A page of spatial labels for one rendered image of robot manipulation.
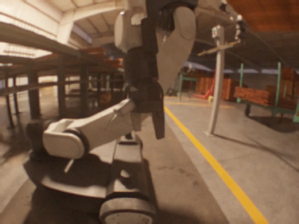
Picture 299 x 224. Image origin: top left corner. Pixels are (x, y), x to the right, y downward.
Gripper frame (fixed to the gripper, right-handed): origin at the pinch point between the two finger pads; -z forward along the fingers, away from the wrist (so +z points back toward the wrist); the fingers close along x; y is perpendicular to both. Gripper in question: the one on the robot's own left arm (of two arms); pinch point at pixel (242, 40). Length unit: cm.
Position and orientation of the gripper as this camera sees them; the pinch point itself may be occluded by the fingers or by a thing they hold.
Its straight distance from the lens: 121.7
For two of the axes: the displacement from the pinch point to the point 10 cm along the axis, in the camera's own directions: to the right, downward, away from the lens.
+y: -0.9, -2.6, 9.6
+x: 9.9, 0.4, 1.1
